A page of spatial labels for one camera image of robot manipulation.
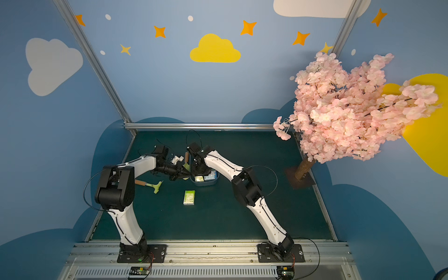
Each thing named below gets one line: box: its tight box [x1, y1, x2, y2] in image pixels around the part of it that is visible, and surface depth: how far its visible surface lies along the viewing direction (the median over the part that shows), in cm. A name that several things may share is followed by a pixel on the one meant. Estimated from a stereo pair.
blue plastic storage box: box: [189, 170, 220, 187], surface depth 96 cm
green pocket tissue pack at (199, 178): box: [194, 175, 205, 182], surface depth 96 cm
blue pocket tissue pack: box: [204, 169, 218, 181], surface depth 98 cm
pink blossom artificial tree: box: [273, 51, 443, 182], surface depth 62 cm
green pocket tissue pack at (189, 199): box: [183, 190, 196, 206], surface depth 91 cm
